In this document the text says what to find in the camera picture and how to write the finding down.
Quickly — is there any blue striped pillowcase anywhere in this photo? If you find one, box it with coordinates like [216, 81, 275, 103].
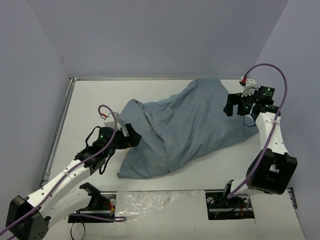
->
[117, 77, 259, 180]

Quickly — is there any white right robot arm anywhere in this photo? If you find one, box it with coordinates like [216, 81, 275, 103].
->
[221, 86, 298, 207]

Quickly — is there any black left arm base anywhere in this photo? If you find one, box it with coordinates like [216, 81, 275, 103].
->
[75, 182, 117, 220]

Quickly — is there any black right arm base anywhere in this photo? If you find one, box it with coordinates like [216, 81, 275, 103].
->
[205, 183, 255, 221]

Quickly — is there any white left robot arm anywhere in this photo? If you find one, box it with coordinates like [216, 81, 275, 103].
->
[1, 123, 142, 240]

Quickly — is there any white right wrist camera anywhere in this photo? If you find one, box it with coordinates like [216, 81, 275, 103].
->
[239, 78, 258, 95]

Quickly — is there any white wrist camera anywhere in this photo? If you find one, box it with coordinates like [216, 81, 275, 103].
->
[100, 112, 122, 130]
[239, 78, 258, 95]

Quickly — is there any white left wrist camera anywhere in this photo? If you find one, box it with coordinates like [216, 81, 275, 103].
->
[100, 112, 122, 130]

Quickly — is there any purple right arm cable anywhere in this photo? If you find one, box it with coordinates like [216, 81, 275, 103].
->
[228, 63, 288, 200]

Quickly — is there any black thin loop cable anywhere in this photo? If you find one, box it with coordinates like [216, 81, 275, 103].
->
[69, 221, 86, 240]

